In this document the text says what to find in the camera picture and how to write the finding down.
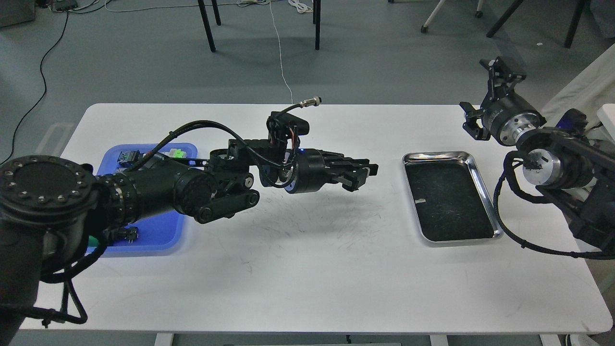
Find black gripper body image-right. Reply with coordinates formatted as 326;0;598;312
481;94;547;147

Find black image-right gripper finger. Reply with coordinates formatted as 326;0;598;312
480;57;527;104
459;101;491;141

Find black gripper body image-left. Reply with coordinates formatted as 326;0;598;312
284;148;344;194

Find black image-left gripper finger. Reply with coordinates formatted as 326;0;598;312
336;169;370;192
332;153;379;174

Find black robot arm image-left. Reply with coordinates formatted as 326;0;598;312
0;97;379;346

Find silver metal tray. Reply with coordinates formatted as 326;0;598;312
402;151;503;245

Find blue plastic tray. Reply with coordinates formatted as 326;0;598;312
97;144;185;258

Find beige cloth cover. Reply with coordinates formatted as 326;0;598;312
541;45;615;128

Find black chair legs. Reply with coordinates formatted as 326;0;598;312
197;0;321;52

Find white floor cable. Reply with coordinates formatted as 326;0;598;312
233;0;314;104

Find white green switch block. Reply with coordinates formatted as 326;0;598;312
163;148;187;159

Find red push button switch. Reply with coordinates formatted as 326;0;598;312
117;150;141;168

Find green push button switch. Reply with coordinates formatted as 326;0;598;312
101;226;139;253

